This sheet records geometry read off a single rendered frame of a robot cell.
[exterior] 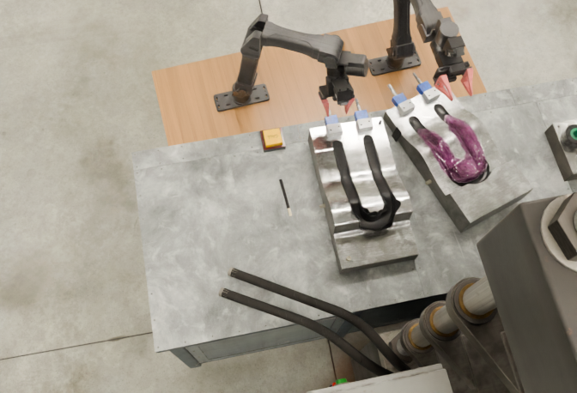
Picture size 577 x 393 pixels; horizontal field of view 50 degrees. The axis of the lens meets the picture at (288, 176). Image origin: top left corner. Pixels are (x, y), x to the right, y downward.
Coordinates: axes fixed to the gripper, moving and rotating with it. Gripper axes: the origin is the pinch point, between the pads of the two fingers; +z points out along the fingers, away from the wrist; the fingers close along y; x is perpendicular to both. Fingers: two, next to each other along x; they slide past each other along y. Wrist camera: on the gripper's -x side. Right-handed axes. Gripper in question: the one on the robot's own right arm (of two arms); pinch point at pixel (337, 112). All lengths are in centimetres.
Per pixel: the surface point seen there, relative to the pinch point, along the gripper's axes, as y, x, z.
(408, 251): 14, -34, 36
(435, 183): 30.2, -15.0, 25.1
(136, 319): -89, 20, 104
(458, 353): 7, -86, 17
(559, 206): 4, -112, -52
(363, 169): 6.7, -8.3, 19.0
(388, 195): 11.7, -20.3, 21.9
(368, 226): 3.6, -25.0, 29.9
